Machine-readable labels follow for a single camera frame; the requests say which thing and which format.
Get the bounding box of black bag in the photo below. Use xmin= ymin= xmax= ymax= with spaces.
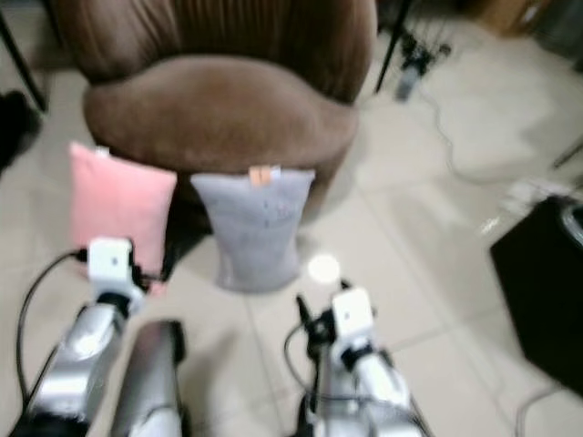
xmin=0 ymin=88 xmax=47 ymax=171

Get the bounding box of grey floor cable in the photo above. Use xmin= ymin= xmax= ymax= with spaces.
xmin=422 ymin=89 xmax=543 ymax=185

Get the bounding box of brown fabric sofa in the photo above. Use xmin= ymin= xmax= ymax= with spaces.
xmin=46 ymin=0 xmax=380 ymax=239

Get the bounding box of black slanted stand leg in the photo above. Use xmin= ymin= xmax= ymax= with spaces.
xmin=0 ymin=13 xmax=49 ymax=113

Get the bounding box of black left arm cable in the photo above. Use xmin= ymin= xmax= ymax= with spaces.
xmin=15 ymin=249 xmax=90 ymax=401

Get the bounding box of thin looped grey cable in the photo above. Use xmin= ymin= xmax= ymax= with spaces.
xmin=513 ymin=385 xmax=568 ymax=437

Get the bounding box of grey pillow with orange tag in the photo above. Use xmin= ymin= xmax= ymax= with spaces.
xmin=190 ymin=166 xmax=317 ymax=294

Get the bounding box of black thin stand leg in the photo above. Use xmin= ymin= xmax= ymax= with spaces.
xmin=373 ymin=0 xmax=417 ymax=94

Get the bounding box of silver robot leg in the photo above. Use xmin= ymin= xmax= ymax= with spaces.
xmin=111 ymin=319 xmax=194 ymax=437

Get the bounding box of brown cardboard box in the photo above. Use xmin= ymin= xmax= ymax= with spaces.
xmin=463 ymin=0 xmax=553 ymax=38

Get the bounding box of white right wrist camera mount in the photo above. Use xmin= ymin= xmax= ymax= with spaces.
xmin=330 ymin=288 xmax=375 ymax=352

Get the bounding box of black and grey power strip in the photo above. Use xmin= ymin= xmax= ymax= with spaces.
xmin=394 ymin=39 xmax=454 ymax=102

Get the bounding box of white power strip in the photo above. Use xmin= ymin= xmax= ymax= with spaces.
xmin=503 ymin=177 xmax=577 ymax=218

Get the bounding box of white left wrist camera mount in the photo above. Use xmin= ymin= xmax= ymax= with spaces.
xmin=87 ymin=238 xmax=144 ymax=294

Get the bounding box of pink pillow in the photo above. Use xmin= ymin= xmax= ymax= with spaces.
xmin=67 ymin=141 xmax=179 ymax=294

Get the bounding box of black box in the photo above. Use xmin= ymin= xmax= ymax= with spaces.
xmin=489 ymin=194 xmax=583 ymax=399

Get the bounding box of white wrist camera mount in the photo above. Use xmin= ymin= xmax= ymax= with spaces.
xmin=87 ymin=238 xmax=144 ymax=294
xmin=330 ymin=288 xmax=375 ymax=352

